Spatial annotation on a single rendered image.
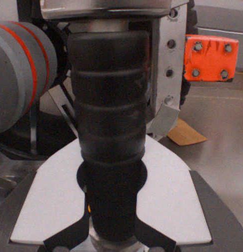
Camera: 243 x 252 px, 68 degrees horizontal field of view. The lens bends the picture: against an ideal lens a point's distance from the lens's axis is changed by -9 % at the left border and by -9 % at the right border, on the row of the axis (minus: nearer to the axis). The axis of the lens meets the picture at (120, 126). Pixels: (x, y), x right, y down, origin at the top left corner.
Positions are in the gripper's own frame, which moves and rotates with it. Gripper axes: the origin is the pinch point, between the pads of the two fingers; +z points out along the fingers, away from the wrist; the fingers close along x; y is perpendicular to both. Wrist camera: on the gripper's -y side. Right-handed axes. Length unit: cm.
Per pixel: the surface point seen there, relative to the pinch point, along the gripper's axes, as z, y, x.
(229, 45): 18.3, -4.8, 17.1
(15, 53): 9.2, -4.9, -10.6
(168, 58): 18.4, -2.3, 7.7
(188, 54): 18.4, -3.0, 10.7
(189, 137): 133, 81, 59
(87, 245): 26, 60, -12
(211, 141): 127, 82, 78
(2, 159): 23.0, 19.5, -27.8
